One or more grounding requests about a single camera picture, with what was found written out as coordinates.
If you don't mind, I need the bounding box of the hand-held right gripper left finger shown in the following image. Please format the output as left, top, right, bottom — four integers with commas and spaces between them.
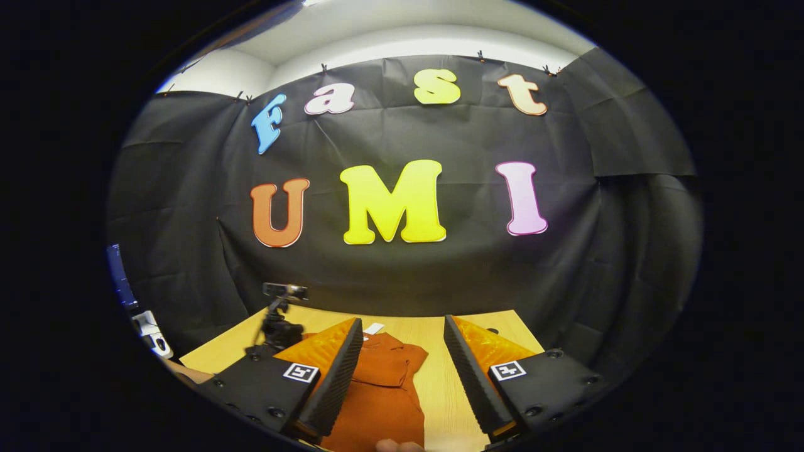
210, 317, 365, 443

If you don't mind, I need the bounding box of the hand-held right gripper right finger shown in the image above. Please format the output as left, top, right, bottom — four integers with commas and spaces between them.
443, 314, 607, 448

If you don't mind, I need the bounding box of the white side desk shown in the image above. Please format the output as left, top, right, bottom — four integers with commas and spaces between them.
131, 309, 175, 360

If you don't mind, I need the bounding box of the orange shirt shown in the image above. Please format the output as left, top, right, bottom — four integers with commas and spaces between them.
301, 322, 429, 452

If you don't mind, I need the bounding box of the black backdrop cloth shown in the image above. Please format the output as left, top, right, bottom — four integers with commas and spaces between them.
107, 53, 704, 377

